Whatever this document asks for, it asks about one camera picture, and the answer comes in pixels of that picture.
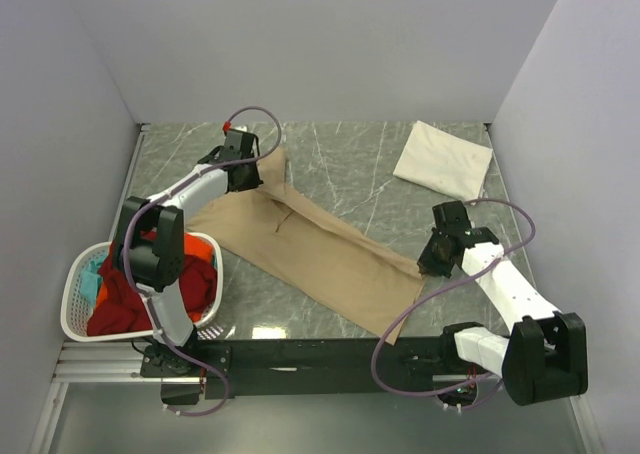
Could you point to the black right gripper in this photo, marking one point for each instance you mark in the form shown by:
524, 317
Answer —
426, 263

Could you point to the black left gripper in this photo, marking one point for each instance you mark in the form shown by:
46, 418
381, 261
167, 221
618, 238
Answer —
253, 182

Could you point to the beige t shirt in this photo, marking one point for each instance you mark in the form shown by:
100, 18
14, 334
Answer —
282, 232

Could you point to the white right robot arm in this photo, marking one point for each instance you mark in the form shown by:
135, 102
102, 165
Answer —
544, 356

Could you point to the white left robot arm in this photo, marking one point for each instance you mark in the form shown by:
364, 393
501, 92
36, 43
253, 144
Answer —
150, 246

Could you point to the folded white t shirt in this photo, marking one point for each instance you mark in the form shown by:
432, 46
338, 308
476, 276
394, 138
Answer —
444, 163

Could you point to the orange t shirt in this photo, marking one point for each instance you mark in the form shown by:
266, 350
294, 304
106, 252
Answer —
198, 280

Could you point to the teal t shirt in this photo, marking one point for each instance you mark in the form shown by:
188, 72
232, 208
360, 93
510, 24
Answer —
90, 281

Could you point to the red t shirt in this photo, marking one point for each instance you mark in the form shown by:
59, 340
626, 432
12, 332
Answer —
120, 310

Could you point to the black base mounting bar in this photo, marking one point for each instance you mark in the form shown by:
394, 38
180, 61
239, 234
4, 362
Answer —
301, 367

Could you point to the white perforated laundry basket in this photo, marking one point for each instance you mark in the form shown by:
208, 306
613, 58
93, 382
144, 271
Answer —
76, 311

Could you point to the aluminium frame rail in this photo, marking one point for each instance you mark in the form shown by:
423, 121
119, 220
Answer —
115, 362

